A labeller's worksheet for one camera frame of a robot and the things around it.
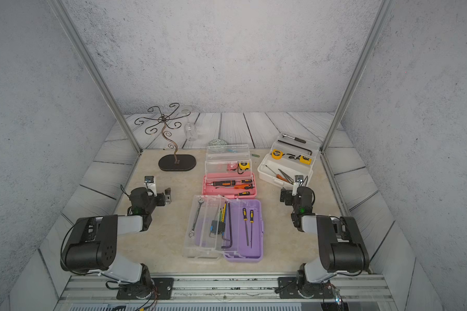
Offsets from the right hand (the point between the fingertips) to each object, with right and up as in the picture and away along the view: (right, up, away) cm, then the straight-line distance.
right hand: (296, 187), depth 94 cm
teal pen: (-17, +16, +25) cm, 34 cm away
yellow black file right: (-21, -16, -3) cm, 27 cm away
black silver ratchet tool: (+5, +25, +17) cm, 31 cm away
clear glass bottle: (-53, +28, +13) cm, 62 cm away
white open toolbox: (+2, +16, +14) cm, 21 cm away
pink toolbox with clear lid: (-33, +7, +8) cm, 34 cm away
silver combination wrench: (-46, -16, -16) cm, 51 cm away
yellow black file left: (-24, -15, -2) cm, 28 cm away
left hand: (-64, -1, +1) cm, 64 cm away
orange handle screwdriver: (-22, -1, +8) cm, 24 cm away
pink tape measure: (-31, +10, +8) cm, 33 cm away
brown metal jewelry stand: (-63, +12, +20) cm, 67 cm away
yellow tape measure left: (-6, +16, +14) cm, 22 cm away
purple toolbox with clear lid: (-30, -16, -13) cm, 37 cm away
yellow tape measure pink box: (-25, +9, +8) cm, 27 cm away
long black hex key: (+4, +21, +14) cm, 25 cm away
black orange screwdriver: (-32, +1, +8) cm, 33 cm away
